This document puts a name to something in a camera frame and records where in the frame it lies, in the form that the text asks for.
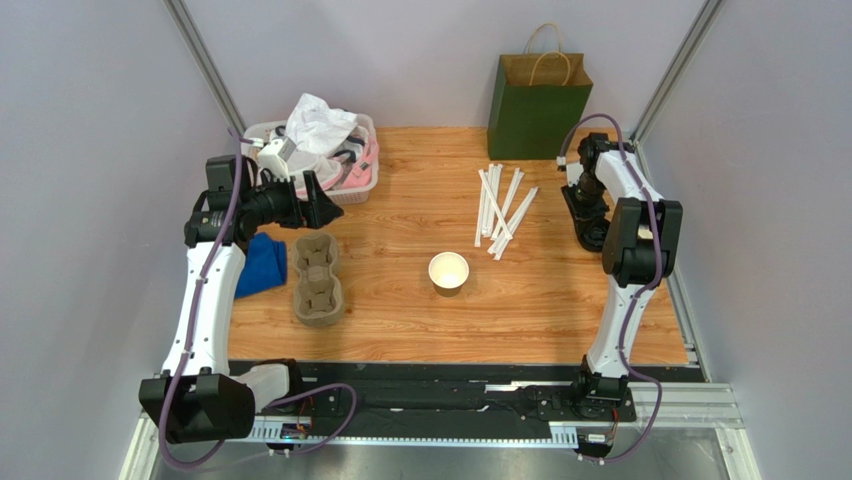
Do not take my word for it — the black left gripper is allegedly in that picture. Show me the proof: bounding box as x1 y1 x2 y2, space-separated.
241 170 342 230

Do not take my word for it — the brown paper coffee cup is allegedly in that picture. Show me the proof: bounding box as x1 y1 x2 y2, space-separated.
427 252 470 297

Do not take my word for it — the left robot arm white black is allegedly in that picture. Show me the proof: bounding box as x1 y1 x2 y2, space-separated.
138 155 343 444

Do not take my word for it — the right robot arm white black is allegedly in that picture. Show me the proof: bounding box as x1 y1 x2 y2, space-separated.
562 133 684 408

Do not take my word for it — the white plastic basket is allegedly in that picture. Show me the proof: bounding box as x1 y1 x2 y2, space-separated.
237 113 381 207

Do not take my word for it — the crumpled white cloth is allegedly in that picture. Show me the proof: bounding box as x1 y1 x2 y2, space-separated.
285 93 358 157

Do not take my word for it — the blue cloth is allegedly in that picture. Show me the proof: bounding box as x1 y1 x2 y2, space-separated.
234 233 288 299

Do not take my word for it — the cardboard cup carrier tray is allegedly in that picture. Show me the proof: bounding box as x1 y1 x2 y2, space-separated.
290 232 346 328

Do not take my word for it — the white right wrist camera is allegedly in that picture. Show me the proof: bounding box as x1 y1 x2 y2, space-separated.
556 156 584 187

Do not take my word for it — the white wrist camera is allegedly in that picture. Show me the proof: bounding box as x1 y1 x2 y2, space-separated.
256 137 296 182
556 156 584 187

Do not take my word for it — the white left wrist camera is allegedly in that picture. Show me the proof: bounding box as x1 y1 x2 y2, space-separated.
256 137 296 182

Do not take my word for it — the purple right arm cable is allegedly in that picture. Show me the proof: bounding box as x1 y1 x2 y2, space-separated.
557 113 665 465

